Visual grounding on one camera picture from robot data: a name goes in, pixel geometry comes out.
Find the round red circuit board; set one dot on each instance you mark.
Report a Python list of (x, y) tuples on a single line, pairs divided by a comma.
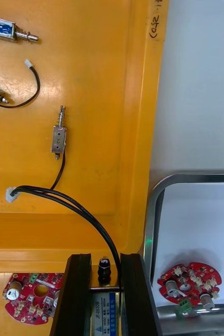
[(25, 302), (187, 283)]

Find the bare metal solenoid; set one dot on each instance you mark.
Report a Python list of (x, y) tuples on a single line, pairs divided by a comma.
[(58, 139)]

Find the steel tray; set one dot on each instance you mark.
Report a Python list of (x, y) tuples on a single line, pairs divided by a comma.
[(149, 236)]

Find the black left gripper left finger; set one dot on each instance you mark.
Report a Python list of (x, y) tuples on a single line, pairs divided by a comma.
[(73, 302)]

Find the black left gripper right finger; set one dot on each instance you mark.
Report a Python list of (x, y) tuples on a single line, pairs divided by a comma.
[(135, 302)]

